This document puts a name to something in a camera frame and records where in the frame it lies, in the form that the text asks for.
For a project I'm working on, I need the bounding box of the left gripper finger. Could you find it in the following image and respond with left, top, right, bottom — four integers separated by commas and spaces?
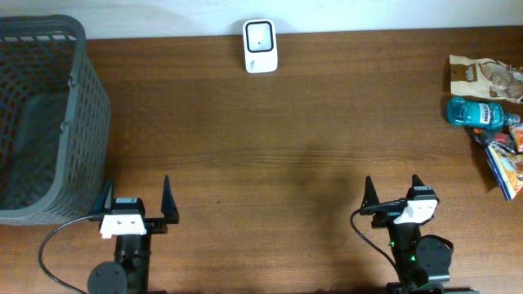
88, 180, 114, 215
161, 176, 180, 224

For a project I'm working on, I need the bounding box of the teal mouthwash bottle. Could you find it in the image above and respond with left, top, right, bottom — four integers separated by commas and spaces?
446, 96, 521, 131

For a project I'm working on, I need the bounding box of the yellow snack bag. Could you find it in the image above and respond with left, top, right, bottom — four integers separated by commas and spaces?
485, 146, 522, 201

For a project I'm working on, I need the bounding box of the dark red snack packet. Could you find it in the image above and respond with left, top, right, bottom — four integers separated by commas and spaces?
472, 128, 516, 154

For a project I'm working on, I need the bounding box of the beige cookie pouch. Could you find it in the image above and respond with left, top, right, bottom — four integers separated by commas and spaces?
449, 55, 522, 104

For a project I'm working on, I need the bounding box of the orange snack packet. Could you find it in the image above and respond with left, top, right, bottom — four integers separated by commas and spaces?
509, 123, 523, 153

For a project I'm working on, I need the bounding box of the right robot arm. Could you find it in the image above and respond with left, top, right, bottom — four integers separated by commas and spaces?
350, 174, 474, 294

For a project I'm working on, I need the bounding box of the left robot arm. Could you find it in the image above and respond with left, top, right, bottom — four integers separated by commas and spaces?
87, 176, 180, 294

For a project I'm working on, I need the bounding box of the white barcode scanner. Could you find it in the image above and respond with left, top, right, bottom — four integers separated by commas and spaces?
242, 19, 279, 74

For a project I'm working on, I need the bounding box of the grey plastic mesh basket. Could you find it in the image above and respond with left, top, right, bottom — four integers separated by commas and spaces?
1, 15, 111, 225

